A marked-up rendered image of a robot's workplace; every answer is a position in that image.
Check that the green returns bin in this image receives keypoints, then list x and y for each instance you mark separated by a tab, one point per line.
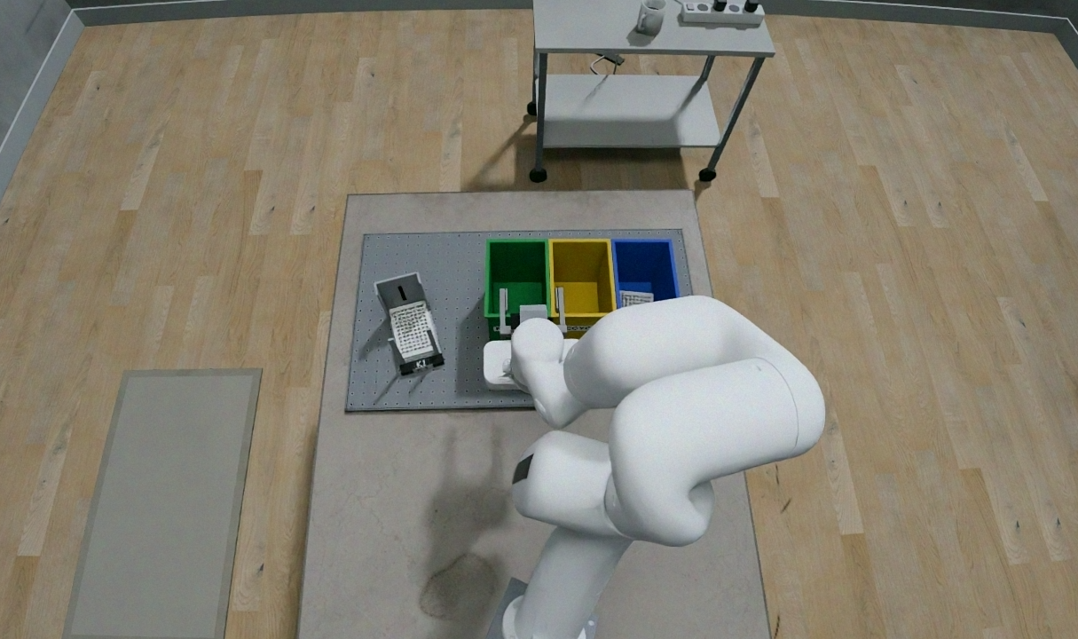
522	267

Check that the yellow recycle bin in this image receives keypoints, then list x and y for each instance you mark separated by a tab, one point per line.
583	268

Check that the blue waste bin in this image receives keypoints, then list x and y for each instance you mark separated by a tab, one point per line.
644	266

